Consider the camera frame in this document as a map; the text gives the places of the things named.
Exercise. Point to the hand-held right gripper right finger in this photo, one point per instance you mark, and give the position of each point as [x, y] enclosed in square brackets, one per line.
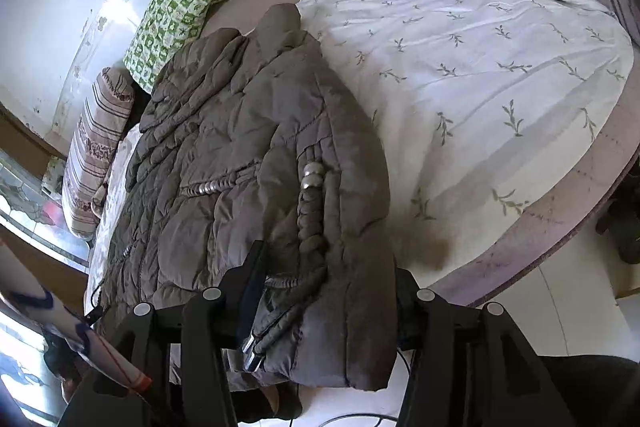
[425, 322]

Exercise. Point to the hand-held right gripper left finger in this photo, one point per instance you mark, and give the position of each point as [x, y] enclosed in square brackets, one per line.
[250, 297]

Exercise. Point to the grey-brown padded jacket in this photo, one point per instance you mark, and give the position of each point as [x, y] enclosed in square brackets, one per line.
[225, 157]

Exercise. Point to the dark cloth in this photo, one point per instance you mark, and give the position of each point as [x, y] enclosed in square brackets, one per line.
[595, 392]

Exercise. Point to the striped floral pillow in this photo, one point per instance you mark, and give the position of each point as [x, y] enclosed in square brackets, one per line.
[95, 147]

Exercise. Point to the white leaf-print duvet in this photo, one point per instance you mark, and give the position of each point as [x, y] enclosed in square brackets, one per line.
[475, 82]

